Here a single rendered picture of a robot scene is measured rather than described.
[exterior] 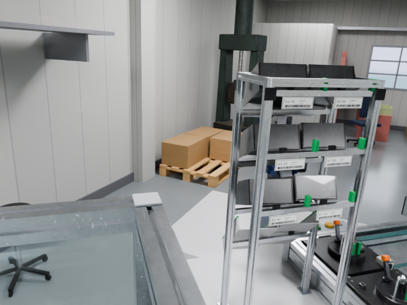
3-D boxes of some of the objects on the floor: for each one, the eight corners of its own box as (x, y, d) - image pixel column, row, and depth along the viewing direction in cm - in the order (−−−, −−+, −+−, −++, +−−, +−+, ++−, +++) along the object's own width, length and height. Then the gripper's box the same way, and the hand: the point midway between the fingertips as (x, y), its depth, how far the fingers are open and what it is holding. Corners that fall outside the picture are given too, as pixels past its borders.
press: (220, 140, 677) (228, -1, 602) (261, 146, 644) (276, -1, 569) (206, 147, 618) (213, -7, 543) (251, 155, 585) (265, -8, 510)
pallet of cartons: (198, 152, 591) (200, 125, 577) (249, 161, 556) (251, 132, 542) (158, 175, 475) (158, 142, 461) (218, 188, 440) (220, 153, 426)
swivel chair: (378, 149, 661) (389, 98, 633) (349, 146, 672) (357, 96, 643) (371, 142, 715) (381, 95, 686) (344, 139, 726) (352, 93, 697)
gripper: (300, 160, 138) (311, 184, 125) (254, 161, 138) (260, 185, 125) (302, 147, 135) (314, 170, 122) (255, 148, 135) (261, 172, 122)
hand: (284, 172), depth 126 cm, fingers closed on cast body, 4 cm apart
